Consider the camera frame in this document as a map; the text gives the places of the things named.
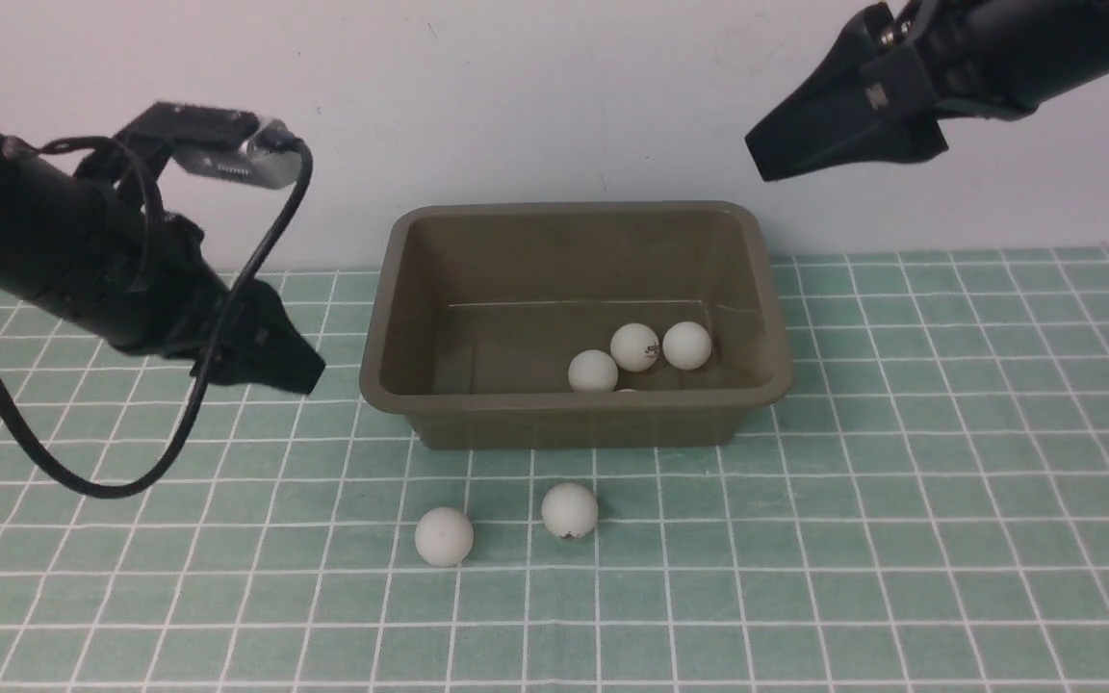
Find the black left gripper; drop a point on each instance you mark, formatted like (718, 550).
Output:
(98, 248)

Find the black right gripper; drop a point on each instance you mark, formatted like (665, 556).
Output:
(988, 59)

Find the white ping-pong ball printed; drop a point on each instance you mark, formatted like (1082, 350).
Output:
(635, 347)

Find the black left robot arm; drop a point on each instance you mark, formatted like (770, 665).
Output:
(98, 248)

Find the olive green plastic bin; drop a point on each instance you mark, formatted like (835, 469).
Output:
(480, 309)

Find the green checked tablecloth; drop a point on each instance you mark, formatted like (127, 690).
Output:
(928, 509)

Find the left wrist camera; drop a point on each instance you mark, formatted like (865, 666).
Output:
(235, 146)

